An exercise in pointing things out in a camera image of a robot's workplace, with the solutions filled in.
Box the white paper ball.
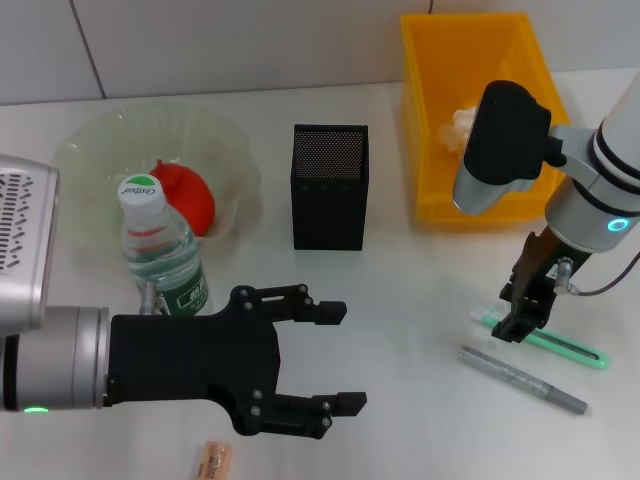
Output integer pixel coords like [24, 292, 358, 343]
[437, 105, 479, 159]

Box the clear green-label water bottle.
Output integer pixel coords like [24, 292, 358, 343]
[117, 172, 213, 317]

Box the small tan wrapped candy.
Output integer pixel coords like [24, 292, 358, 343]
[195, 440, 235, 480]

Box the mint green utility knife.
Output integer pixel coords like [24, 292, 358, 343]
[469, 304, 613, 372]

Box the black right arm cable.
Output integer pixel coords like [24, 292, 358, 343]
[569, 252, 640, 297]

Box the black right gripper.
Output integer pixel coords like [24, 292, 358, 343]
[491, 225, 595, 345]

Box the grey marker pen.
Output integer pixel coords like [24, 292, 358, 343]
[456, 343, 589, 417]

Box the clear wavy glass fruit plate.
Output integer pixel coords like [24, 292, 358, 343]
[52, 102, 265, 249]

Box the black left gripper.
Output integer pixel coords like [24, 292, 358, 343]
[103, 282, 349, 437]

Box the yellow plastic bin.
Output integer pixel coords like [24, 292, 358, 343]
[399, 11, 574, 224]

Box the black mesh pen holder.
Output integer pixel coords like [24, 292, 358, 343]
[289, 123, 371, 252]

